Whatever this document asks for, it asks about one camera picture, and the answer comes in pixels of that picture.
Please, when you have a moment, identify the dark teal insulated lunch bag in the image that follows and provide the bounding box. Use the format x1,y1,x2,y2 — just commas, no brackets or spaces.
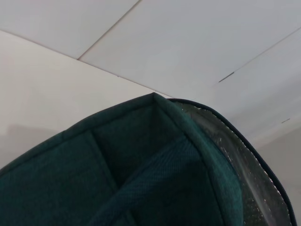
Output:
0,92,296,226

